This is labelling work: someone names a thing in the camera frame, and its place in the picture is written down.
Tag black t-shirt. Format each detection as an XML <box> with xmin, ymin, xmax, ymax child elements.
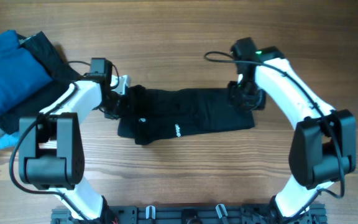
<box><xmin>117</xmin><ymin>85</ymin><xmax>255</xmax><ymax>145</ymax></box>

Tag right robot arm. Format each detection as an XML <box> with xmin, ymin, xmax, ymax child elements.
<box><xmin>229</xmin><ymin>37</ymin><xmax>356</xmax><ymax>223</ymax></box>

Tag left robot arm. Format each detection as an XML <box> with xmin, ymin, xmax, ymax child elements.
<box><xmin>9</xmin><ymin>77</ymin><xmax>129</xmax><ymax>223</ymax></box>

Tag folded black garment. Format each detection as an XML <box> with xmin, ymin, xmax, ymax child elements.
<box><xmin>0</xmin><ymin>32</ymin><xmax>79</xmax><ymax>134</ymax></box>

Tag folded blue garment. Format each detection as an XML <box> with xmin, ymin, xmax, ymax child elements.
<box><xmin>0</xmin><ymin>30</ymin><xmax>52</xmax><ymax>114</ymax></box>

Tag folded light blue jeans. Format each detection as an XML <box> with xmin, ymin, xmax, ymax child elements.
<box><xmin>0</xmin><ymin>132</ymin><xmax>19</xmax><ymax>150</ymax></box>

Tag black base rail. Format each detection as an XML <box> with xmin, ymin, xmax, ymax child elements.
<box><xmin>50</xmin><ymin>204</ymin><xmax>328</xmax><ymax>224</ymax></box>

